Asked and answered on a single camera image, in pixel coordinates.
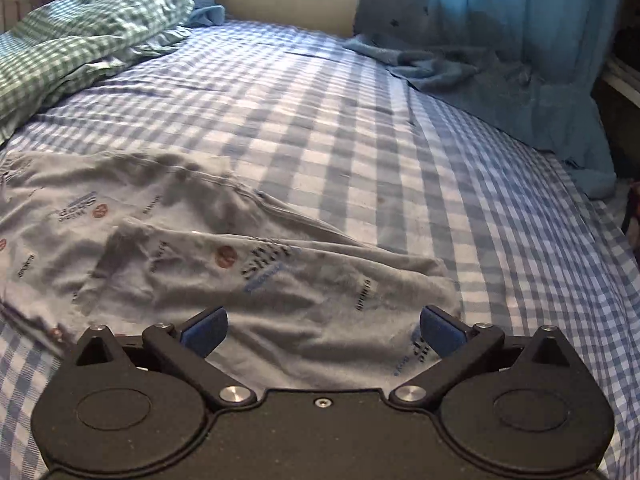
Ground white wall shelf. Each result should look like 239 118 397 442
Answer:
600 55 640 107

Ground small blue cloth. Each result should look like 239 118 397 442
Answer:
191 0 227 27

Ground blue star curtain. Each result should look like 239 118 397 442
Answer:
354 0 628 91

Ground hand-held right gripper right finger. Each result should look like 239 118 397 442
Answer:
390 305 572 408

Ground blue blanket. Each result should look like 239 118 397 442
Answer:
344 34 620 199

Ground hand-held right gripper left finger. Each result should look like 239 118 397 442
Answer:
75 306 257 408

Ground grey printed pants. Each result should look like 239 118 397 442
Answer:
0 150 463 395

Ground green checked quilt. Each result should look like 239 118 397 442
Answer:
0 0 197 147

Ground blue checked bed sheet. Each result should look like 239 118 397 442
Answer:
0 19 640 480

